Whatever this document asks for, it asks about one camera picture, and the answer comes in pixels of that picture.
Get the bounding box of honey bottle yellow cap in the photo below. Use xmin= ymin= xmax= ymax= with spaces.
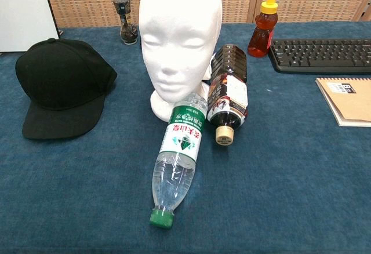
xmin=247 ymin=0 xmax=279 ymax=59

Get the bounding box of clear water bottle green cap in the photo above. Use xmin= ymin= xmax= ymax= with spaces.
xmin=149 ymin=93 xmax=209 ymax=228

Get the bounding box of dark tea bottle beige cap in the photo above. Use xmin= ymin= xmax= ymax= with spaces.
xmin=206 ymin=43 xmax=250 ymax=149

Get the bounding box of glass pepper grinder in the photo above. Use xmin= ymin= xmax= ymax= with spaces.
xmin=112 ymin=0 xmax=139 ymax=45

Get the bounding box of white foam mannequin head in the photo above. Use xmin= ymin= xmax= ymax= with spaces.
xmin=138 ymin=0 xmax=223 ymax=121

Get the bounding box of white board black frame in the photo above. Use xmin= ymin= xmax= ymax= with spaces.
xmin=0 ymin=0 xmax=63 ymax=53

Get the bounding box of brown spiral notebook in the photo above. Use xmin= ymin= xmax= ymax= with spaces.
xmin=315 ymin=77 xmax=371 ymax=127

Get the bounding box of blue tablecloth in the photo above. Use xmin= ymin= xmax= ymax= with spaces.
xmin=0 ymin=20 xmax=371 ymax=254

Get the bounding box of black computer keyboard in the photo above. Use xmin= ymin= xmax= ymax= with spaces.
xmin=268 ymin=38 xmax=371 ymax=74

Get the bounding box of black baseball cap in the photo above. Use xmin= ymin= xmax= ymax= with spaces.
xmin=14 ymin=38 xmax=118 ymax=141

